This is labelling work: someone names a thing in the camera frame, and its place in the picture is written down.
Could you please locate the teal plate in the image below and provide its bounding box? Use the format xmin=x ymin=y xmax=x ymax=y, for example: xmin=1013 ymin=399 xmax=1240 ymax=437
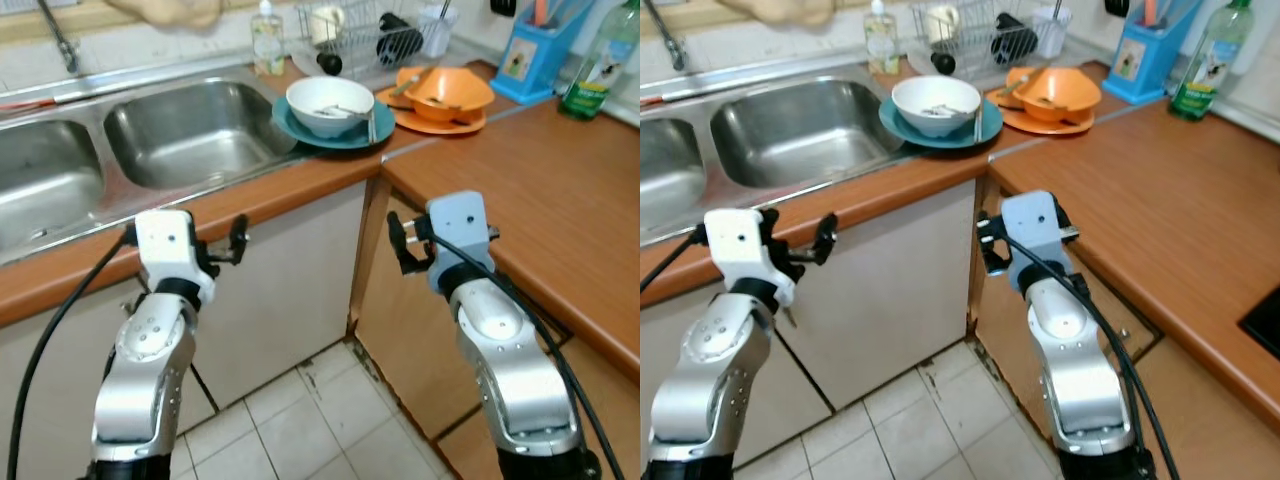
xmin=271 ymin=95 xmax=398 ymax=152
xmin=878 ymin=95 xmax=1005 ymax=151

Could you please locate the white cabinet door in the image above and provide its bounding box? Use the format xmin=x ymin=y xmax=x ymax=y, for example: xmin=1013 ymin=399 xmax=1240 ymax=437
xmin=775 ymin=180 xmax=981 ymax=411
xmin=0 ymin=265 xmax=217 ymax=480
xmin=640 ymin=270 xmax=836 ymax=480
xmin=185 ymin=180 xmax=369 ymax=411

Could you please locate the stainless steel double sink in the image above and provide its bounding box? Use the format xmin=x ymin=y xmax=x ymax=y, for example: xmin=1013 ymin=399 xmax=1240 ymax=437
xmin=0 ymin=55 xmax=321 ymax=266
xmin=640 ymin=55 xmax=991 ymax=246

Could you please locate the orange plate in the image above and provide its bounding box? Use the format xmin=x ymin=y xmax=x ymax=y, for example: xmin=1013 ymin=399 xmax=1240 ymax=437
xmin=985 ymin=85 xmax=1098 ymax=136
xmin=375 ymin=85 xmax=489 ymax=136

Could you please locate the black chopstick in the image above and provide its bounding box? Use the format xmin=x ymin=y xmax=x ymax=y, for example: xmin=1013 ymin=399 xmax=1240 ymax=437
xmin=1010 ymin=103 xmax=1086 ymax=127
xmin=400 ymin=103 xmax=473 ymax=127

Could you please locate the orange bowl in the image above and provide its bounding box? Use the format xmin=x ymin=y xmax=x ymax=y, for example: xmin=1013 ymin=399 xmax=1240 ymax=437
xmin=404 ymin=66 xmax=497 ymax=124
xmin=1015 ymin=66 xmax=1103 ymax=124

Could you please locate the black flask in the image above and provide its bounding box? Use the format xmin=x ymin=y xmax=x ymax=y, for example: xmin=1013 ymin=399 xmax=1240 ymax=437
xmin=990 ymin=12 xmax=1041 ymax=67
xmin=375 ymin=12 xmax=426 ymax=67

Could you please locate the white cutlery holder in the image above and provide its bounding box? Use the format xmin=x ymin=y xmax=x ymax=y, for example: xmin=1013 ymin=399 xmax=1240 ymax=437
xmin=420 ymin=3 xmax=461 ymax=58
xmin=1033 ymin=3 xmax=1073 ymax=58

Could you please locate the clear soap pump bottle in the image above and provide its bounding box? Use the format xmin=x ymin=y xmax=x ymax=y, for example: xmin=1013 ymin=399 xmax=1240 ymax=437
xmin=864 ymin=0 xmax=901 ymax=76
xmin=250 ymin=0 xmax=287 ymax=77

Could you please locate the blue utensil holder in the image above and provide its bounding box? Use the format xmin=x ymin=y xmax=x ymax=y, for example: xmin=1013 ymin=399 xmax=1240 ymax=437
xmin=489 ymin=0 xmax=593 ymax=106
xmin=1102 ymin=0 xmax=1206 ymax=106

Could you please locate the cream mug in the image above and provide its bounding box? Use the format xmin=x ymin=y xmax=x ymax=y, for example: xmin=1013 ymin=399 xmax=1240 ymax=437
xmin=310 ymin=5 xmax=347 ymax=47
xmin=925 ymin=5 xmax=961 ymax=46

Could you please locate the chrome sink faucet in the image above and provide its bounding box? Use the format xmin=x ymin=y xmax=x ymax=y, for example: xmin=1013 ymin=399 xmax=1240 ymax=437
xmin=642 ymin=0 xmax=691 ymax=73
xmin=38 ymin=0 xmax=81 ymax=74

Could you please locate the green dish soap bottle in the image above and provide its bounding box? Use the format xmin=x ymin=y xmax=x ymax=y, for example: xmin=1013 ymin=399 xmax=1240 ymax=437
xmin=1170 ymin=0 xmax=1256 ymax=122
xmin=558 ymin=0 xmax=641 ymax=122

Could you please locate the beige cloth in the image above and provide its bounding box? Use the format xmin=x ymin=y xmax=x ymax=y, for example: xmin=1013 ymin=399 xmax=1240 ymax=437
xmin=715 ymin=0 xmax=836 ymax=28
xmin=103 ymin=0 xmax=223 ymax=29

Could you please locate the black stove top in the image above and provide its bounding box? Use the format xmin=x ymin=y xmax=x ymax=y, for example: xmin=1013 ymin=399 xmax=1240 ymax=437
xmin=1237 ymin=285 xmax=1280 ymax=361

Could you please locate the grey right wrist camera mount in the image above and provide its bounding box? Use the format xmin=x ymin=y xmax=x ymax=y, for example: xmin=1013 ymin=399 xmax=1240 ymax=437
xmin=1000 ymin=190 xmax=1073 ymax=293
xmin=425 ymin=192 xmax=498 ymax=293

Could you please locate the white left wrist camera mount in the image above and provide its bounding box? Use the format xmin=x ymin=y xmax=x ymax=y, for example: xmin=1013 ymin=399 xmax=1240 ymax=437
xmin=134 ymin=209 xmax=218 ymax=306
xmin=703 ymin=208 xmax=798 ymax=309

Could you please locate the wire dish rack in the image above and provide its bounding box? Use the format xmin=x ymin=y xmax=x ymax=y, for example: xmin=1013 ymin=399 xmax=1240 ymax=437
xmin=908 ymin=0 xmax=1076 ymax=78
xmin=293 ymin=0 xmax=463 ymax=79

